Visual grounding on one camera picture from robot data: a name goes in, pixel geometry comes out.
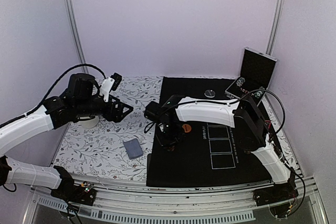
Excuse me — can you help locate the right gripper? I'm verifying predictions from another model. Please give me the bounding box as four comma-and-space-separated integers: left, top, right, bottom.
155, 123, 185, 150

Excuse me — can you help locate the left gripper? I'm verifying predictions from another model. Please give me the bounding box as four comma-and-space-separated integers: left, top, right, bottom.
75, 94, 133, 122

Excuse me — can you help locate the red black chip stack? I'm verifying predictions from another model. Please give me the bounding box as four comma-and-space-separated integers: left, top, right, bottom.
167, 146, 175, 152

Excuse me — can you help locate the orange big blind button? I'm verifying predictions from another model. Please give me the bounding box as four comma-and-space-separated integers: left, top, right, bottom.
182, 124, 192, 133

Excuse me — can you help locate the black dealer button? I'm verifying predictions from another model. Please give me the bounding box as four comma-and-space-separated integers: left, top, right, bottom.
204, 89, 216, 98

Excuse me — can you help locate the triangular all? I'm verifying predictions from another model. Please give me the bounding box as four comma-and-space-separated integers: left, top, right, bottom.
265, 120, 272, 130

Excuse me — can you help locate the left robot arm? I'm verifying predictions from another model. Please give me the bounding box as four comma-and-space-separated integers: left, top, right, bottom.
1, 73, 133, 200

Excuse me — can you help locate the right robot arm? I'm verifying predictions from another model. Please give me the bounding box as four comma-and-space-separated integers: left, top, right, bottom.
144, 95, 293, 201

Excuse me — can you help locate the white cup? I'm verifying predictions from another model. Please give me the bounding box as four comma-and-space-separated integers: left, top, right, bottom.
79, 116, 99, 129

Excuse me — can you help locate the black poker mat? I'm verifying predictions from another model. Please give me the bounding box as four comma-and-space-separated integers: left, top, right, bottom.
145, 76, 279, 188

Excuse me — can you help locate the floral tablecloth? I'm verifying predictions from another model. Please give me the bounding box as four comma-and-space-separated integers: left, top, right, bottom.
53, 77, 163, 182

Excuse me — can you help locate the blue card deck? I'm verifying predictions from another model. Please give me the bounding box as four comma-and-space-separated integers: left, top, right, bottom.
123, 138, 143, 160

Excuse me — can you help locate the left chip stack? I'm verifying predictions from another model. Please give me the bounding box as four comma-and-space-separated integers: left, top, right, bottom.
235, 77, 246, 88

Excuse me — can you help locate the right chip stack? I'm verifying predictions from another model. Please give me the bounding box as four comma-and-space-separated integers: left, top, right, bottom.
254, 87, 265, 99

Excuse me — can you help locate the aluminium poker chip case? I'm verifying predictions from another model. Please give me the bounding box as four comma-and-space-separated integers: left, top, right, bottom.
225, 47, 278, 104

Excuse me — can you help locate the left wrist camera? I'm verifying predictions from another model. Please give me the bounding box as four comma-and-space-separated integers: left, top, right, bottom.
99, 73, 122, 102

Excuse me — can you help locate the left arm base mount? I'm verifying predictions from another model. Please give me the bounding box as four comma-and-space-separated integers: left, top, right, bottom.
50, 177, 97, 206

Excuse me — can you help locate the aluminium front rail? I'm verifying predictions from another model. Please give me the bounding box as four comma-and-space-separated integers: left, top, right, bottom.
23, 177, 330, 223

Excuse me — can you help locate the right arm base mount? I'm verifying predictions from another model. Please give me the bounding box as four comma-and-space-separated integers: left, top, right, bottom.
253, 183, 299, 219

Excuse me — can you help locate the left aluminium post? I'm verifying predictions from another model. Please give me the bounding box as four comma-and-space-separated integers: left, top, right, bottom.
64, 0, 86, 64

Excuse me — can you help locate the aluminium post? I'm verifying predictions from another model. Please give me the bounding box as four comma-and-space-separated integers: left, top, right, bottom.
266, 0, 285, 55
64, 0, 86, 64

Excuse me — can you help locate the right aluminium post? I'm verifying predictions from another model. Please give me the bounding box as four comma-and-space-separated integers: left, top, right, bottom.
266, 0, 285, 55

